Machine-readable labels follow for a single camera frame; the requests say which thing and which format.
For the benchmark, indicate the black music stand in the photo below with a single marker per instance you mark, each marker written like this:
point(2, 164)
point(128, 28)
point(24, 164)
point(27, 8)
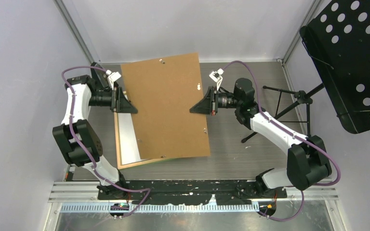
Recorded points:
point(338, 42)

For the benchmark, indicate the wooden picture frame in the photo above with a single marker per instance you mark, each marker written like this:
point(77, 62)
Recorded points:
point(118, 152)

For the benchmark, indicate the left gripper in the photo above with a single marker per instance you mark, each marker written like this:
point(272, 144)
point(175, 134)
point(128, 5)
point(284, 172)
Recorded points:
point(124, 106)

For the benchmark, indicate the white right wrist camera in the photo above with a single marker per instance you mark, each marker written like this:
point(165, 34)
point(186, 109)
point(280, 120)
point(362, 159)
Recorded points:
point(216, 76)

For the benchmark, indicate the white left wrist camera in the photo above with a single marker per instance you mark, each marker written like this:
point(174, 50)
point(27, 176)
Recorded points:
point(112, 77)

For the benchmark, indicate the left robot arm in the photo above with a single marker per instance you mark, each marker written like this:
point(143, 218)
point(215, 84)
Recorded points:
point(77, 140)

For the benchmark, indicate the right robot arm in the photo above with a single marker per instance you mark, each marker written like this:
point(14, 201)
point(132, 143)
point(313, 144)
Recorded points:
point(307, 163)

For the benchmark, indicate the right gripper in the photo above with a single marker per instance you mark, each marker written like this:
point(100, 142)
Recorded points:
point(206, 106)

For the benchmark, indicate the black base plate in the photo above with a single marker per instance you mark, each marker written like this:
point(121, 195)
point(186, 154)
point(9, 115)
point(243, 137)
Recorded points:
point(188, 192)

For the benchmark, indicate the brown backing board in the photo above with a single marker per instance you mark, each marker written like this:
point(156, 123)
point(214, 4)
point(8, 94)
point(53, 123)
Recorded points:
point(163, 95)

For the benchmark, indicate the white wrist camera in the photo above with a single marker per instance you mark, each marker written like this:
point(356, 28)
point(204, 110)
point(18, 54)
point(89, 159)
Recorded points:
point(112, 77)
point(216, 76)

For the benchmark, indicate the photo with white borders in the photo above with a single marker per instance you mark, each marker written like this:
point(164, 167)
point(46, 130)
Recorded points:
point(128, 142)

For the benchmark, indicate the black wedge object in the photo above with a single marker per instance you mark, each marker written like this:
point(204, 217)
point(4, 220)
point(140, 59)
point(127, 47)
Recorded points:
point(101, 81)

